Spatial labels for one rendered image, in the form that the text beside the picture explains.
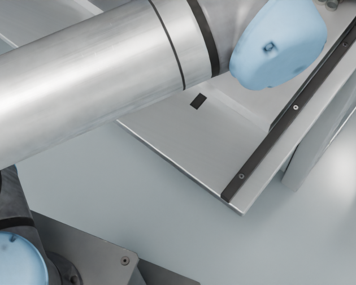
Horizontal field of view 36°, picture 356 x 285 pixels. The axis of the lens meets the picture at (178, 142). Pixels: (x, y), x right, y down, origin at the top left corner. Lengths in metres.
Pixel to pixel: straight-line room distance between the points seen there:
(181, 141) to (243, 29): 0.56
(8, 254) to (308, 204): 1.25
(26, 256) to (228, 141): 0.38
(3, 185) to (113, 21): 0.46
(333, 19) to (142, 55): 0.73
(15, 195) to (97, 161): 1.07
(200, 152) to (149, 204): 0.91
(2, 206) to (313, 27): 0.55
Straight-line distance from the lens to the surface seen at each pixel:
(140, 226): 1.80
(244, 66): 0.39
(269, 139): 0.92
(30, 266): 0.76
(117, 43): 0.38
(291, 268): 1.79
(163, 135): 0.94
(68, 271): 0.94
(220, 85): 0.98
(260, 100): 0.97
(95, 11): 1.05
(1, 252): 0.78
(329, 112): 1.33
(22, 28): 1.08
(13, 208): 0.82
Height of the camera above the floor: 1.74
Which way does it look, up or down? 68 degrees down
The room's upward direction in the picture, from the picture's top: 3 degrees counter-clockwise
